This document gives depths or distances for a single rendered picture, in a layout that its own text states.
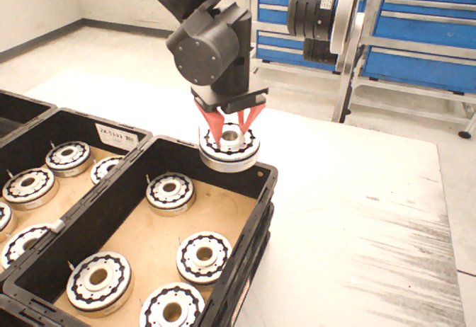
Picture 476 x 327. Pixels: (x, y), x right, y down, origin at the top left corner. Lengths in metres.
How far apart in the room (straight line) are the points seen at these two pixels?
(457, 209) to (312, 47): 1.27
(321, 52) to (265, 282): 0.90
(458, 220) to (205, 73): 1.85
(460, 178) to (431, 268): 1.50
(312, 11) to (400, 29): 1.57
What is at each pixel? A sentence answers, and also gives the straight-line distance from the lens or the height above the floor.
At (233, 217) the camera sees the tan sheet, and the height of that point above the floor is 0.83.
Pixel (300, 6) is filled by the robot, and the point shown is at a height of 1.15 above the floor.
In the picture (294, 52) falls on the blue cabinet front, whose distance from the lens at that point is 2.45.
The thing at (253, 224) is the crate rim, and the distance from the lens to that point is 0.55.
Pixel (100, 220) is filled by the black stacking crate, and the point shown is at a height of 0.88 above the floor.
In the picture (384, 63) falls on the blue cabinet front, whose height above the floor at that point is 0.44.
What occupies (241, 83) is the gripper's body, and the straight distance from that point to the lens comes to 0.45.
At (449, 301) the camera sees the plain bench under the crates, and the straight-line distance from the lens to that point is 0.85.
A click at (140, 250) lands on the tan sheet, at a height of 0.83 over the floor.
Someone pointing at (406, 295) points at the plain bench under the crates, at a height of 0.70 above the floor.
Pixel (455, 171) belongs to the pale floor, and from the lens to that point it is 2.38.
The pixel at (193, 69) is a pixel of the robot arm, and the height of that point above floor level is 1.21.
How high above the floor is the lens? 1.37
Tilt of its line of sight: 40 degrees down
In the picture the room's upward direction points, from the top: straight up
